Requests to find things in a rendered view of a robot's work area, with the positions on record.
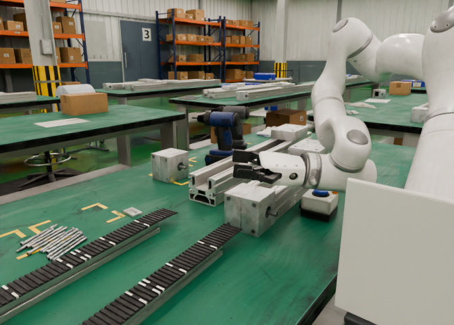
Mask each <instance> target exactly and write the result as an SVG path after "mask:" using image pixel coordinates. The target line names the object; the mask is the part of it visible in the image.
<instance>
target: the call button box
mask: <svg viewBox="0 0 454 325"><path fill-rule="evenodd" d="M337 205H338V193H337V194H333V193H332V191H328V194H327V195H317V194H315V193H313V189H309V190H308V191H307V192H306V193H305V194H304V195H303V196H302V200H301V203H300V204H299V209H301V216H304V217H307V218H312V219H315V220H320V221H323V222H329V221H331V219H332V218H333V217H334V215H335V214H336V213H337V209H338V206H337Z"/></svg>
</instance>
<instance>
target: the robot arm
mask: <svg viewBox="0 0 454 325"><path fill-rule="evenodd" d="M346 61H348V62H349V63H350V64H351V65H352V66H353V67H354V68H355V69H356V70H357V71H358V72H359V73H360V74H361V75H362V76H363V77H364V78H366V79H368V80H369V81H372V82H376V83H381V82H384V81H386V80H388V79H389V78H390V77H391V76H392V75H393V74H401V75H406V76H410V77H413V78H416V79H418V80H421V81H422V82H425V86H426V92H427V96H428V104H429V108H428V113H427V115H426V119H425V122H424V125H423V128H422V132H421V135H420V139H419V141H418V145H417V148H416V150H415V155H414V157H413V161H412V164H411V167H410V171H409V174H408V177H407V181H406V183H405V188H404V189H405V190H409V191H415V192H419V193H424V194H428V195H434V196H437V197H444V198H447V199H453V200H454V6H453V7H450V8H449V9H447V10H445V11H444V12H443V13H442V14H440V15H439V16H438V17H437V18H436V19H435V20H434V21H433V23H431V25H430V27H429V29H428V30H427V32H426V35H423V34H394V35H392V36H390V37H388V38H387V39H385V40H384V41H383V42H382V43H381V42H380V41H379V40H378V39H377V37H376V36H375V35H374V34H373V33H372V31H371V30H370V29H369V28H368V27H367V26H366V25H365V24H364V23H363V22H362V21H361V20H359V19H357V18H345V19H343V20H341V21H340V22H338V23H337V24H336V26H335V27H334V28H333V29H332V32H331V34H330V38H329V42H328V57H327V61H326V66H325V68H324V71H323V72H322V74H321V76H320V77H319V78H318V80H317V81H316V83H315V84H314V86H313V88H312V91H311V102H312V107H313V118H314V123H315V128H316V136H317V138H318V141H319V142H320V144H321V145H322V146H323V147H324V148H326V149H331V150H332V152H331V153H329V154H318V153H306V154H301V155H300V157H299V156H296V155H289V154H285V153H276V152H270V151H260V152H258V151H245V150H239V149H234V150H233V156H232V161H233V162H238V163H245V164H247V163H248V162H251V163H252V164H256V165H258V166H257V167H253V166H252V165H245V164H234V169H233V175H232V176H233V178H244V179H251V180H258V181H259V182H260V183H261V184H266V185H275V186H302V187H303V188H304V189H316V190H323V191H335V192H342V193H346V190H347V180H348V178H354V179H358V180H363V181H367V182H373V183H376V179H377V171H376V166H375V164H374V162H373V161H372V160H370V159H368V157H369V156H370V153H371V150H372V141H371V138H370V134H369V132H368V128H367V126H366V125H365V124H364V122H363V121H361V120H360V119H358V118H355V117H351V116H347V113H346V110H345V105H344V101H343V93H344V91H345V87H346ZM254 159H256V160H257V161H255V160H254ZM252 167H253V169H252Z"/></svg>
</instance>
